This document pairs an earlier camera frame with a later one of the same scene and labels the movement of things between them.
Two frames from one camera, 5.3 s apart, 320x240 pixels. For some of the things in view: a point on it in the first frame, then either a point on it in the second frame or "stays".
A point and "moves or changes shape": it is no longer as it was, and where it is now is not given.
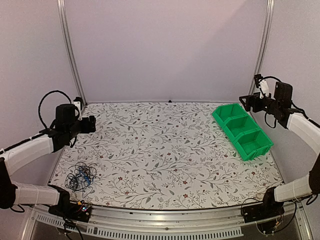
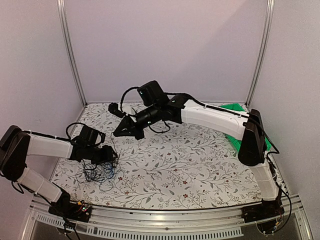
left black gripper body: (85, 129) to (97, 157)
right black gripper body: (272, 108) to (155, 117)
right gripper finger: (247, 104) to (127, 127)
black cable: (83, 178) to (103, 172)
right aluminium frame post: (265, 41) stays
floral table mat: (165, 154) stays
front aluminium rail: (206, 222) stays
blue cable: (86, 177) moves or changes shape
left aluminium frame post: (65, 40) stays
